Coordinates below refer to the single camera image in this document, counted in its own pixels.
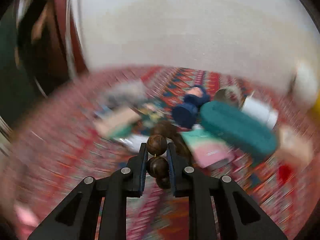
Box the small red heart object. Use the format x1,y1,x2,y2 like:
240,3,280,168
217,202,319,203
278,164,295,186

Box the patterned red bedspread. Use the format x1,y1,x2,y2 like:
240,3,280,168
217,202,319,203
1,67,319,239

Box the silver metal tin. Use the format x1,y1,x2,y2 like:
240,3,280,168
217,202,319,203
213,86,242,107

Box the teal cylindrical case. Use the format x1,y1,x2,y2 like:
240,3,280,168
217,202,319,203
200,101,278,161

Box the navy blue sock bundle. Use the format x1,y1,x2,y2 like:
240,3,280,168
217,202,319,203
171,85,210,129

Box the white round plush ball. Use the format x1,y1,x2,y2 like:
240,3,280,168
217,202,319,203
292,61,319,109

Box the white small bottle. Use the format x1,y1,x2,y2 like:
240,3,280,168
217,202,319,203
241,96,279,129

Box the beige long carton box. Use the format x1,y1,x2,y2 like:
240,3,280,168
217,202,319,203
274,125,314,170

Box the clear plastic card box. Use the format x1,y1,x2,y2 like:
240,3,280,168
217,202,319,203
103,80,147,108

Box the pink green card pack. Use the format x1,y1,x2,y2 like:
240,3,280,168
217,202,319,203
181,129,234,170

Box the dark red wooden door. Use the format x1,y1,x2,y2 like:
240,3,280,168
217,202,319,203
15,0,88,96

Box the brown wooden bead bracelet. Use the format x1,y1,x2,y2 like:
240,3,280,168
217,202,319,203
145,120,193,190

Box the beige teal small box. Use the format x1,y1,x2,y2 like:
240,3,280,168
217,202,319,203
93,107,141,138

